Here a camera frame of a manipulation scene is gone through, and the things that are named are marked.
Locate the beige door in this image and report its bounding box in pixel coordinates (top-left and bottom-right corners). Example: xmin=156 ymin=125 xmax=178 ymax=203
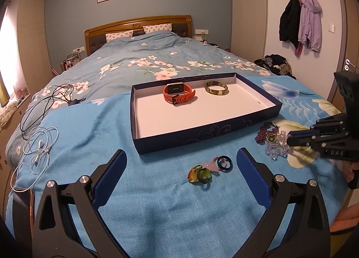
xmin=328 ymin=0 xmax=359 ymax=107

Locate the yellow curtain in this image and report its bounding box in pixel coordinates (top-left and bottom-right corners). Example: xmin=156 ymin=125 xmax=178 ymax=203
xmin=0 ymin=77 xmax=9 ymax=107

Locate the orange smartwatch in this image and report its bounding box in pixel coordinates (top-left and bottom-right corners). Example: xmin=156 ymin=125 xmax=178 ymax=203
xmin=163 ymin=82 xmax=197 ymax=105

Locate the purple jacket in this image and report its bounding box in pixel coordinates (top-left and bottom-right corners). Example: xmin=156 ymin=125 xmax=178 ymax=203
xmin=298 ymin=0 xmax=322 ymax=52

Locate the golden green bangle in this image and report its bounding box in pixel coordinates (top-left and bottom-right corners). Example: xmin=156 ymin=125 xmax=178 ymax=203
xmin=204 ymin=81 xmax=229 ymax=96

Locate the pile of dark clothes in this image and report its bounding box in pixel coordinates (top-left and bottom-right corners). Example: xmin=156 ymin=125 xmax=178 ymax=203
xmin=254 ymin=54 xmax=296 ymax=79

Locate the patterned white pillow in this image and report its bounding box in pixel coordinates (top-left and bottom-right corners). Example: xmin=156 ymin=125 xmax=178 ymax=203
xmin=143 ymin=23 xmax=172 ymax=34
xmin=106 ymin=30 xmax=134 ymax=43

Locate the black jacket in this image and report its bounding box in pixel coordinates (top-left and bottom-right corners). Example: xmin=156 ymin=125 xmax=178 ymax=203
xmin=279 ymin=0 xmax=302 ymax=49

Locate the pink garment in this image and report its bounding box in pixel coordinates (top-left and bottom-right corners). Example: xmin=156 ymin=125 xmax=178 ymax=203
xmin=294 ymin=0 xmax=305 ymax=57

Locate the turquoise flower print blanket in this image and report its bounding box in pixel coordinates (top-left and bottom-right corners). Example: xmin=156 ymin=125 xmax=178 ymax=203
xmin=6 ymin=74 xmax=348 ymax=258

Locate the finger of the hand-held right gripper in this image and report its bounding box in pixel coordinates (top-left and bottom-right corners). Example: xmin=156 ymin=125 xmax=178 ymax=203
xmin=287 ymin=114 xmax=350 ymax=138
xmin=286 ymin=134 xmax=351 ymax=152

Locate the dark phone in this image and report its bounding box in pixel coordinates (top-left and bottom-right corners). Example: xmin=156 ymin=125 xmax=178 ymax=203
xmin=13 ymin=188 xmax=35 ymax=219

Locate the person's right hand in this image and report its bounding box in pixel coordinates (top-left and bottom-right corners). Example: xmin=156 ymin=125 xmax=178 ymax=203
xmin=338 ymin=161 xmax=358 ymax=184

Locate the purple bead necklace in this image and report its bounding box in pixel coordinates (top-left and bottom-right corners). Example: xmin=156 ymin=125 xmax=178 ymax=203
xmin=255 ymin=122 xmax=281 ymax=145

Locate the beige wardrobe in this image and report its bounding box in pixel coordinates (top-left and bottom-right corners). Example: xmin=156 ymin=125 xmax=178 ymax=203
xmin=231 ymin=0 xmax=267 ymax=59

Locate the wooden bed headboard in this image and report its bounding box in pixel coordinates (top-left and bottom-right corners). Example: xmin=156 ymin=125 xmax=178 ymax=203
xmin=84 ymin=15 xmax=193 ymax=56

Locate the white cable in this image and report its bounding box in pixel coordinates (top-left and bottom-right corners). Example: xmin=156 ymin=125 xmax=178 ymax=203
xmin=10 ymin=126 xmax=59 ymax=191

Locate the cream knitted cloth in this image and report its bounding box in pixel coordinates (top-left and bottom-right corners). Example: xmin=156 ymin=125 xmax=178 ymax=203
xmin=0 ymin=104 xmax=19 ymax=129

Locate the grey-blue floral duvet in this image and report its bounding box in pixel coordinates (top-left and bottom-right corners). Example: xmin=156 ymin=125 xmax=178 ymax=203
xmin=6 ymin=31 xmax=271 ymax=163

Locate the black ring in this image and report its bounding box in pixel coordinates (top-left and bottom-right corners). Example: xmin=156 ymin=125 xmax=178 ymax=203
xmin=217 ymin=155 xmax=233 ymax=171

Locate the navy cardboard box tray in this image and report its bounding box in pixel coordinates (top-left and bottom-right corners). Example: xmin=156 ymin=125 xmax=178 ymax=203
xmin=130 ymin=72 xmax=282 ymax=155

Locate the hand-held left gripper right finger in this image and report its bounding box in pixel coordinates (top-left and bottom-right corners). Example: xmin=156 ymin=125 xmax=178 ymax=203
xmin=236 ymin=148 xmax=331 ymax=258

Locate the cluttered nightstand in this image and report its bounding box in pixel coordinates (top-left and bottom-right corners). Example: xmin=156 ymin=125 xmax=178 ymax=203
xmin=59 ymin=52 xmax=85 ymax=72

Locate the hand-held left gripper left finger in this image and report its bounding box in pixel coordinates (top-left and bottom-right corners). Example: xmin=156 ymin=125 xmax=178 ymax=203
xmin=32 ymin=149 xmax=129 ymax=258

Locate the black cable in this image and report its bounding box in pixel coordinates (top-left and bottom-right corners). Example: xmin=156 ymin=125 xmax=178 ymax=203
xmin=20 ymin=83 xmax=86 ymax=135

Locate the clear crystal bead bracelet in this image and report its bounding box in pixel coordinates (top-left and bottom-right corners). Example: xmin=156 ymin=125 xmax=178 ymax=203
xmin=265 ymin=130 xmax=291 ymax=159

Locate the green stone beaded ring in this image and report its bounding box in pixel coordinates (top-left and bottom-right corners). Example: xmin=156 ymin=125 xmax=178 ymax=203
xmin=199 ymin=169 xmax=213 ymax=188

